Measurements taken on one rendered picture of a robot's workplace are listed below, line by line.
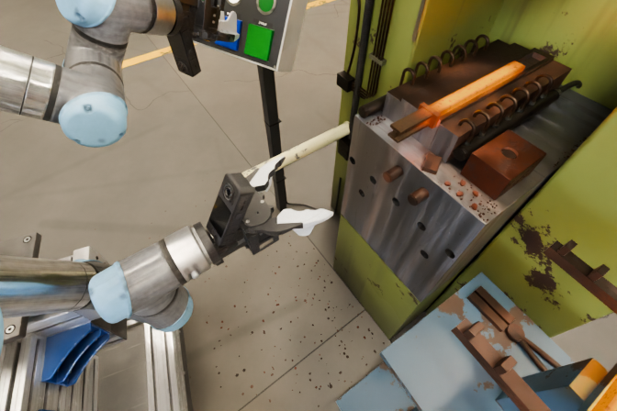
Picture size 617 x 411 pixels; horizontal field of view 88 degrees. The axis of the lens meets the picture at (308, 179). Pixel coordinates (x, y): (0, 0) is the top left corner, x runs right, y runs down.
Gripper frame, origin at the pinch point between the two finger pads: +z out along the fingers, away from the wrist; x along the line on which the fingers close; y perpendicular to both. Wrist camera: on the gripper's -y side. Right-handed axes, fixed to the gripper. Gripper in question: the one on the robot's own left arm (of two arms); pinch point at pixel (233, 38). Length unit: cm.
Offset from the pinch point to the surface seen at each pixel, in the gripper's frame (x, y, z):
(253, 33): 1.6, 1.7, 9.6
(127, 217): 76, -104, 32
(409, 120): -43.6, -4.8, 1.2
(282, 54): -7.0, -1.2, 11.1
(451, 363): -69, -43, -10
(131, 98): 154, -69, 93
